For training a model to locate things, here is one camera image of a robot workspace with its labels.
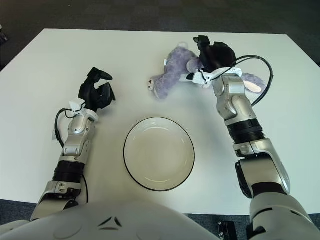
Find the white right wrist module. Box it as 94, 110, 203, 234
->
191, 71, 213, 87

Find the white plate with black rim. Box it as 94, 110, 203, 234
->
123, 116, 196, 192

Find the purple plush rabbit doll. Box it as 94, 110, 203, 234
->
146, 41, 267, 101

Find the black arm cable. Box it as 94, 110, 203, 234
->
207, 54, 274, 107
54, 107, 86, 151

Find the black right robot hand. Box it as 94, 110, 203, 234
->
192, 35, 237, 76

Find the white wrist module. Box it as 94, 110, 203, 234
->
191, 71, 213, 87
69, 99, 86, 117

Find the grey robot torso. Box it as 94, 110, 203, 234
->
0, 201, 218, 240

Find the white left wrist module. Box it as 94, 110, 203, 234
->
69, 99, 86, 117

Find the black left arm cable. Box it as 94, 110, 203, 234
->
54, 107, 86, 151

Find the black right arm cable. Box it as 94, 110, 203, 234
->
207, 54, 274, 107

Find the black floor bracket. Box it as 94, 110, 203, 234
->
216, 220, 236, 240

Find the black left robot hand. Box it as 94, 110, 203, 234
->
77, 66, 117, 112

